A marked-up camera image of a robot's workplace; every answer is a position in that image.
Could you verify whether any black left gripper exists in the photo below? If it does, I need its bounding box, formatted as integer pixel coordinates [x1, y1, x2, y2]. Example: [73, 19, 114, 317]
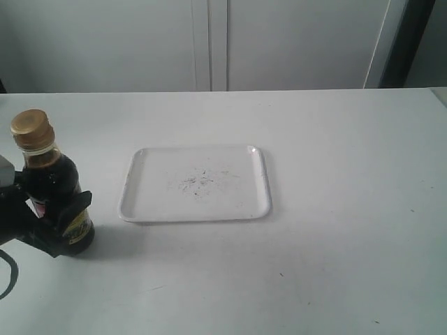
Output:
[1, 171, 92, 258]

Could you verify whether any soy sauce bottle gold cap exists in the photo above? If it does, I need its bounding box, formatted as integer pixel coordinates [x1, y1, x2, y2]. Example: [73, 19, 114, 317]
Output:
[9, 109, 96, 258]

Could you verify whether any white plastic tray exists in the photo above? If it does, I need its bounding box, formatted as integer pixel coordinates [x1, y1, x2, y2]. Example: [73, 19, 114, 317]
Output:
[118, 144, 272, 223]

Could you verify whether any dark vertical pole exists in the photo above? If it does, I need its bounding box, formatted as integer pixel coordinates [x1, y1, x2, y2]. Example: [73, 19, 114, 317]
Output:
[379, 0, 436, 89]

